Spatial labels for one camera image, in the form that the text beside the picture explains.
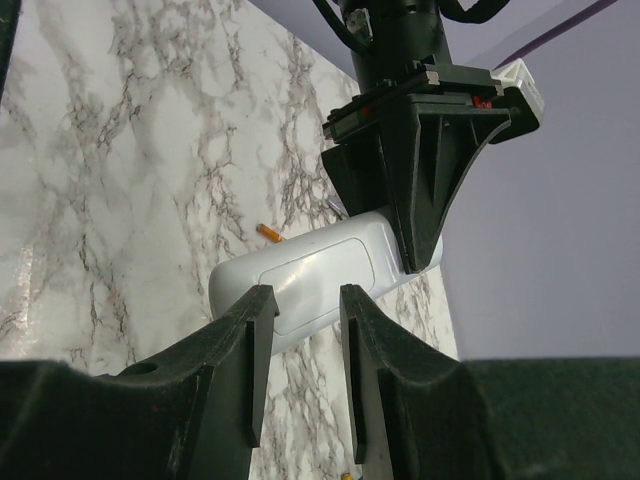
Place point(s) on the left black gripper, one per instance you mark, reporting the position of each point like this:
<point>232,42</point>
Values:
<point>441,116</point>

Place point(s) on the white remote control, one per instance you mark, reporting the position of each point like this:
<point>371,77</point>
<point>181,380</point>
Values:
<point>307,271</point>

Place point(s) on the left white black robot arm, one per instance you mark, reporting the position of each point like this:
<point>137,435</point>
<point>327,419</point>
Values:
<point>384,37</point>

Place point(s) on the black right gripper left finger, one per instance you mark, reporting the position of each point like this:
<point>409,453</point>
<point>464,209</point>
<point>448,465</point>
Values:
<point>192,411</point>

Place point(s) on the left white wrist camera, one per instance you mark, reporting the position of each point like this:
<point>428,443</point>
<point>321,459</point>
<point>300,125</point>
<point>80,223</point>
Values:
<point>516,76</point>

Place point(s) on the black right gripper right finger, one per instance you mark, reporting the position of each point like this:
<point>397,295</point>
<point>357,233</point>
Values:
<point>417,413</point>

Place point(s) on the orange battery mid table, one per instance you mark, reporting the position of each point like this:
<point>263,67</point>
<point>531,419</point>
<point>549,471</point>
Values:
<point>270,234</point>

